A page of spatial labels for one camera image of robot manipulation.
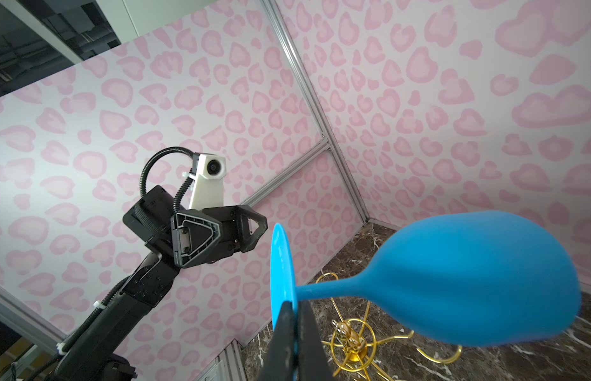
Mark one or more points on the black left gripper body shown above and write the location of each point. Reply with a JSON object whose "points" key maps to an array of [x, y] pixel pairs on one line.
{"points": [[150, 220]]}

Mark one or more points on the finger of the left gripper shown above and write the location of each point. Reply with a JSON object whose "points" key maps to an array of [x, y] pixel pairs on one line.
{"points": [[251, 226], [195, 237]]}

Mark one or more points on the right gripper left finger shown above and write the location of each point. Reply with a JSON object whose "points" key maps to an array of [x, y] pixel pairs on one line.
{"points": [[279, 362]]}

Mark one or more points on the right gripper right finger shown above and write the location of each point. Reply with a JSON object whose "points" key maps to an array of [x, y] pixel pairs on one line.
{"points": [[311, 361]]}

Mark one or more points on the blue wine glass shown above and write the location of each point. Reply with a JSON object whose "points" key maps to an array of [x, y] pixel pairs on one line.
{"points": [[477, 279]]}

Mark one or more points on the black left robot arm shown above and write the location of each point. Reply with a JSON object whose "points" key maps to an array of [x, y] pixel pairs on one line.
{"points": [[89, 352]]}

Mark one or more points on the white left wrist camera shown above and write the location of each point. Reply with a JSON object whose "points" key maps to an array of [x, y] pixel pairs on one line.
{"points": [[208, 172]]}

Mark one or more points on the gold wire wine glass rack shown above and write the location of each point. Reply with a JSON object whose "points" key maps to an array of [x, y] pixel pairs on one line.
{"points": [[362, 342]]}

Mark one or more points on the left aluminium frame beam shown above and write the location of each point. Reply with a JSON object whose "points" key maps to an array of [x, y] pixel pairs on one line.
{"points": [[72, 148]]}

